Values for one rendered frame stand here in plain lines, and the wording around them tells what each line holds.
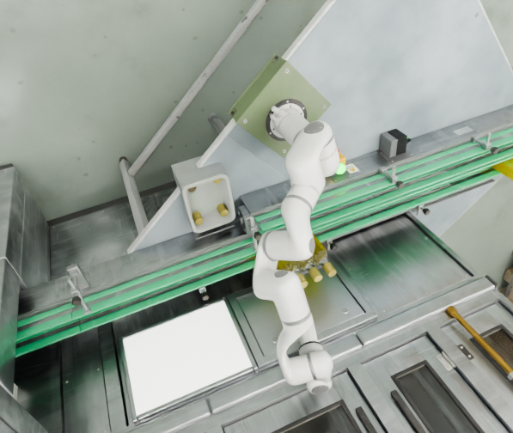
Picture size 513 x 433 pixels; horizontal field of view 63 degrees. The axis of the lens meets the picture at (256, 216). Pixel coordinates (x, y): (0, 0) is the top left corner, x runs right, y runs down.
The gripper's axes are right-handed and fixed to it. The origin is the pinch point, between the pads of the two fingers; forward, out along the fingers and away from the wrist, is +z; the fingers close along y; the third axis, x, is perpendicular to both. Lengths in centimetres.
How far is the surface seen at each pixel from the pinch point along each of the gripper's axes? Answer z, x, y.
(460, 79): 75, -86, 35
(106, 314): 15, 70, -2
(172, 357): -2.2, 47.1, -11.4
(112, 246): 65, 79, -14
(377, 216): 43, -42, -4
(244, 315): 11.6, 20.2, -13.6
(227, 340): 0.9, 27.3, -11.7
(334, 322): 1.0, -11.9, -12.6
